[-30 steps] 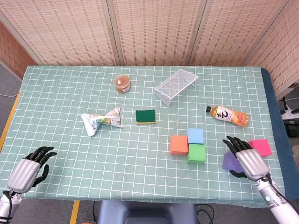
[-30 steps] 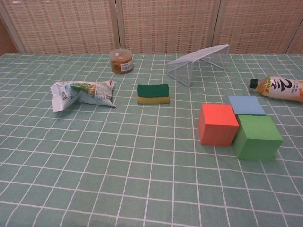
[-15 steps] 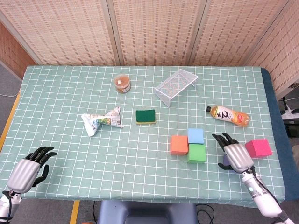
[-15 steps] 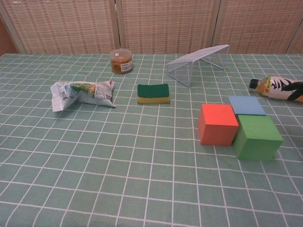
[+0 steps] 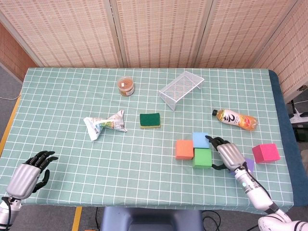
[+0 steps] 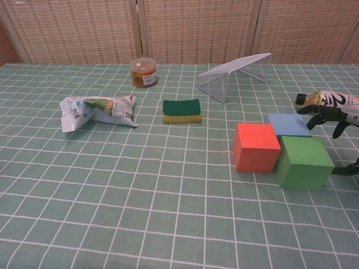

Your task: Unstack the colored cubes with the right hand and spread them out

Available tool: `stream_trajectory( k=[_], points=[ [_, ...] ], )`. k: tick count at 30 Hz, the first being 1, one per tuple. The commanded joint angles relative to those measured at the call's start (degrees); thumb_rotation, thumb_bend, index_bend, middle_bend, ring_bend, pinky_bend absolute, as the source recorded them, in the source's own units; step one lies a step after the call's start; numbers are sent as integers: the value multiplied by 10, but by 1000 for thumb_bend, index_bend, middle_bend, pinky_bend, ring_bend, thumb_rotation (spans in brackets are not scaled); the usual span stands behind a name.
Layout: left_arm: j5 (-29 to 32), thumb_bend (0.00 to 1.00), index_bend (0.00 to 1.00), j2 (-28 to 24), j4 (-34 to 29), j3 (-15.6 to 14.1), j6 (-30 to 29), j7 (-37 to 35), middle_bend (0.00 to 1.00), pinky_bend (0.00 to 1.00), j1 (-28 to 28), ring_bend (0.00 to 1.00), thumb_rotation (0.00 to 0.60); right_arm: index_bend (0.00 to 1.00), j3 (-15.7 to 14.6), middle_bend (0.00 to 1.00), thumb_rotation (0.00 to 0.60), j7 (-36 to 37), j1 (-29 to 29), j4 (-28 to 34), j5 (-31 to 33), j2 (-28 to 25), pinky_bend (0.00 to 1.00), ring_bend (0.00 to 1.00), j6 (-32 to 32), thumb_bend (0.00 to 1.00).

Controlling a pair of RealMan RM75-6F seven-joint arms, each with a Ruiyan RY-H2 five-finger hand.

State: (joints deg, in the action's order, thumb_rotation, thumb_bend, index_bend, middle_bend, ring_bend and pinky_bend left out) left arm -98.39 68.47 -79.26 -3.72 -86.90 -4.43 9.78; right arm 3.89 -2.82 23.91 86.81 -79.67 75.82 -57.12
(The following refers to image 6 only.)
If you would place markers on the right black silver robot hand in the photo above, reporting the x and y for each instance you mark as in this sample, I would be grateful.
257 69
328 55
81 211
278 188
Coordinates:
331 113

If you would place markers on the blue foam cube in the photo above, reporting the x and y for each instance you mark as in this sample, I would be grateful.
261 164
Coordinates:
290 124

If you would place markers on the green foam cube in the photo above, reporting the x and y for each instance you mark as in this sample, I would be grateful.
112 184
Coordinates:
304 165

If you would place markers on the orange foam cube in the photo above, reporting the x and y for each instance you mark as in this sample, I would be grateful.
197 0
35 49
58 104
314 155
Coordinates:
256 148

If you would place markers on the orange tea plastic bottle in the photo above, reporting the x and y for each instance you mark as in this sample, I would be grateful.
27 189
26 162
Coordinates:
322 98

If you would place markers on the beige woven bamboo screen panel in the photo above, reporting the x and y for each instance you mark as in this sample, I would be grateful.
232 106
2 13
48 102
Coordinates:
75 30
199 30
353 54
305 28

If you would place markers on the green yellow scrubbing sponge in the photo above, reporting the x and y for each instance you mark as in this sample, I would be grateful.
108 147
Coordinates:
181 107

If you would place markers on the clear jar with orange snacks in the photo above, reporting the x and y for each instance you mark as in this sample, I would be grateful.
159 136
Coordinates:
143 73

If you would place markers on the green white checked tablecloth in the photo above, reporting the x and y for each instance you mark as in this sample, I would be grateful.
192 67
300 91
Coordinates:
140 182

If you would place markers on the crumpled white snack bag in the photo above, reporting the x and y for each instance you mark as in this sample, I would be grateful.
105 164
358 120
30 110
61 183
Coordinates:
103 110

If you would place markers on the reddish woven screen panel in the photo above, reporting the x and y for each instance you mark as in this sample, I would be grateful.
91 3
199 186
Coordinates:
7 45

